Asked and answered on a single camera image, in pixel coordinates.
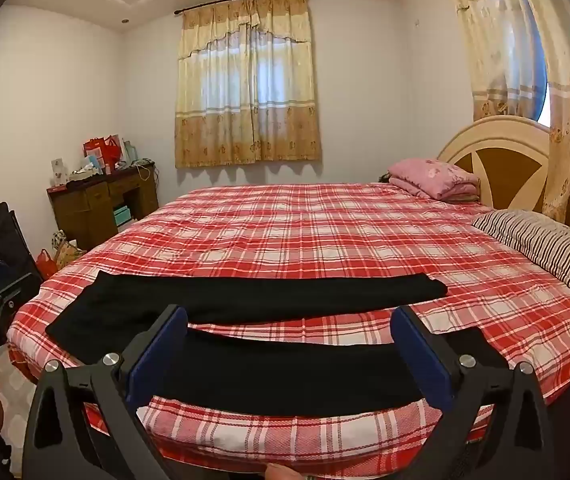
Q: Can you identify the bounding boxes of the cream wooden headboard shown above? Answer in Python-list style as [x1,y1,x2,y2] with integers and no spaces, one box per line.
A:
[436,115,552,213]

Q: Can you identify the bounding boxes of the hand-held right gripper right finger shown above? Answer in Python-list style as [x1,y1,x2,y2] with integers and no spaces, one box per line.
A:
[391,305,556,480]

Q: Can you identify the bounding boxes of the white charging cable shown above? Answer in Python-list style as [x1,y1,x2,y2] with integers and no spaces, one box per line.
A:
[132,159,159,182]

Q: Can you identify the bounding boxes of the yellow floral window curtain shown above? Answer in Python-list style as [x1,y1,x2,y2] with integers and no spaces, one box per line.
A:
[174,0,322,169]

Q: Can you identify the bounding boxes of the striped pillow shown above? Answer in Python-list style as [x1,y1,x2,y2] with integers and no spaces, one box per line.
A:
[471,210,570,301]

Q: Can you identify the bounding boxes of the dark curtain rod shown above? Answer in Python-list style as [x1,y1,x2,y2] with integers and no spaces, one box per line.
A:
[174,0,318,16]

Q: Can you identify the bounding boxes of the black pants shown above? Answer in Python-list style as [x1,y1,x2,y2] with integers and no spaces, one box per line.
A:
[45,270,501,418]

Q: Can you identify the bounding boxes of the red gift bag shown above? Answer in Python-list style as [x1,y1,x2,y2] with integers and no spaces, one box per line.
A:
[83,137,108,162]
[104,134,124,167]

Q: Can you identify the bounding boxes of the yellow floral side curtain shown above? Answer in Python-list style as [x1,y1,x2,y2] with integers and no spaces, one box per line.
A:
[440,0,570,253]

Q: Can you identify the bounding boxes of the pink folded blanket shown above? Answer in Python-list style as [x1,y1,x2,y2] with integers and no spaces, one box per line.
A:
[387,158,481,203]

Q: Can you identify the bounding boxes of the black folding chair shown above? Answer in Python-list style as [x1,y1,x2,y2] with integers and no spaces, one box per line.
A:
[0,202,44,286]

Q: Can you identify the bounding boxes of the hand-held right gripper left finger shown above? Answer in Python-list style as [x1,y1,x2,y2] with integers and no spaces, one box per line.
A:
[22,304,189,480]

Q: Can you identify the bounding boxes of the brown wooden desk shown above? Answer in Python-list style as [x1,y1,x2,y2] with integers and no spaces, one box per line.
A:
[47,160,160,252]

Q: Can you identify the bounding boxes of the red plastic bag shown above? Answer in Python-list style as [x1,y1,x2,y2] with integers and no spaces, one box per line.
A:
[36,249,58,281]

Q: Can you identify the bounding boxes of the person's right hand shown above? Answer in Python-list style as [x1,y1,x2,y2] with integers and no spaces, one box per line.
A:
[264,462,311,480]

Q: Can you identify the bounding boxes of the bed with red plaid sheet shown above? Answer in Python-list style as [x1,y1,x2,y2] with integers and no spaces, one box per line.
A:
[7,182,570,476]

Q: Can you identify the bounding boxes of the patterned tote bag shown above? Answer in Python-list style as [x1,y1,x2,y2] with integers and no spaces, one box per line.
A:
[51,230,86,271]

